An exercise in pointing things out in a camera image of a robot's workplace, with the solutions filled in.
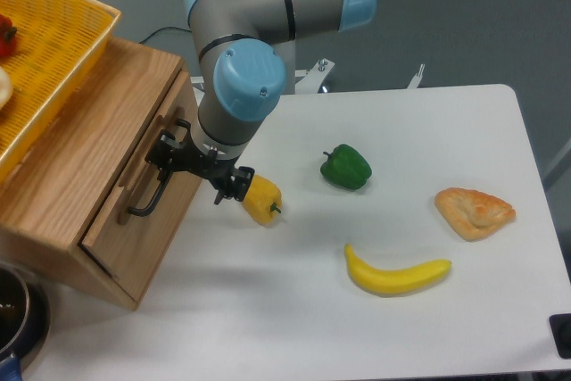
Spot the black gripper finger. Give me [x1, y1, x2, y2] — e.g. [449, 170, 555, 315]
[145, 118, 191, 183]
[213, 166, 255, 205]

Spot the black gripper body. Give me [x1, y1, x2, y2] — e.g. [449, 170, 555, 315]
[182, 137, 238, 187]

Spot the black drawer handle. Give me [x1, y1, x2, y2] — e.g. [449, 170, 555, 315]
[126, 162, 174, 217]

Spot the wooden top drawer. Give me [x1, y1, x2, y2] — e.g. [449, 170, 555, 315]
[80, 70, 201, 309]

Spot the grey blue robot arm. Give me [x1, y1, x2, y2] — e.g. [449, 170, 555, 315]
[146, 0, 377, 201]

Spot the wooden drawer cabinet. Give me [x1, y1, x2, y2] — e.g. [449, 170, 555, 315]
[1, 38, 201, 310]

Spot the yellow bell pepper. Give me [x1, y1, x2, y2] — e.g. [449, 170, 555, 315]
[242, 175, 282, 226]

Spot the green bell pepper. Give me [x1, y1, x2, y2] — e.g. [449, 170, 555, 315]
[319, 144, 372, 191]

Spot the yellow plastic basket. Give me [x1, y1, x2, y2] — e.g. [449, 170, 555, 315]
[1, 0, 121, 178]

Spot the yellow banana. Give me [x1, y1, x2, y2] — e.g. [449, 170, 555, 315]
[343, 244, 452, 296]

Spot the white round food item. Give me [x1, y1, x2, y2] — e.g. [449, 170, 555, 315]
[0, 68, 13, 108]

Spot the dark metal pot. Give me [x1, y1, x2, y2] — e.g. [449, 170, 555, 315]
[1, 264, 51, 380]

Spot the baked pastry slice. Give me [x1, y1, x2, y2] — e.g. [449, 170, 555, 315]
[434, 187, 517, 242]

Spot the black corner device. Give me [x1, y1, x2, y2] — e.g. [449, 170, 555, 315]
[549, 313, 571, 360]

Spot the black cable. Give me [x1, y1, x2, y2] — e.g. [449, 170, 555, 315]
[139, 26, 193, 44]

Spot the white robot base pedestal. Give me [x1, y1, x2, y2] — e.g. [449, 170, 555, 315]
[275, 41, 296, 95]

